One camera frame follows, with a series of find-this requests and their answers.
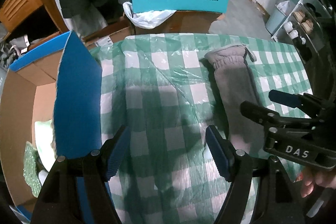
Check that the green white checkered tablecloth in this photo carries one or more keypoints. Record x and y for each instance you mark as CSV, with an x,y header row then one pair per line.
x,y
163,89

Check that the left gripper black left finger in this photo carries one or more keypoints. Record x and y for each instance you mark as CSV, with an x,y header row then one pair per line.
x,y
75,189

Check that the flat cardboard box with label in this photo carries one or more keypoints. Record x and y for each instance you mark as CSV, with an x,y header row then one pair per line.
x,y
116,31

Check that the brown grey sweatpants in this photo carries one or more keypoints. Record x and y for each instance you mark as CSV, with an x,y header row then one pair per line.
x,y
235,82

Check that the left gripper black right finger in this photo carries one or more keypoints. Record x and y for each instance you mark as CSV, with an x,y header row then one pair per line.
x,y
276,201

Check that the person right hand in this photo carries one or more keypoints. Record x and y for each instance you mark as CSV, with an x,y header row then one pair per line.
x,y
312,178

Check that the grey clothes pile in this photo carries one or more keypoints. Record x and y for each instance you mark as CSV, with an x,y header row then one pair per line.
x,y
11,51

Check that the brown cardboard box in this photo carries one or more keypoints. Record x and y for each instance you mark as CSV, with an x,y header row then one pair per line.
x,y
184,22

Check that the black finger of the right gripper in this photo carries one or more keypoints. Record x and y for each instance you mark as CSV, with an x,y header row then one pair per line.
x,y
262,116
309,104

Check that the green and white cloth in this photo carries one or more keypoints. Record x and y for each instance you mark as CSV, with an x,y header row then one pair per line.
x,y
45,143

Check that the blue cardboard box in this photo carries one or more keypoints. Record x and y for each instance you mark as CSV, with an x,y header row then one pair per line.
x,y
58,81

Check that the wooden louvered wardrobe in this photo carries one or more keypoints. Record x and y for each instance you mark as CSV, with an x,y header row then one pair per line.
x,y
14,12

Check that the shoe rack with shoes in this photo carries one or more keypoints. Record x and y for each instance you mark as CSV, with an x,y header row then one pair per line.
x,y
305,27

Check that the white plastic bag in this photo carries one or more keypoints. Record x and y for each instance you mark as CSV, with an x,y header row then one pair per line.
x,y
146,20

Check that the green glitter sponge cloth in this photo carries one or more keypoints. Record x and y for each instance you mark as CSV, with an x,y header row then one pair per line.
x,y
30,169

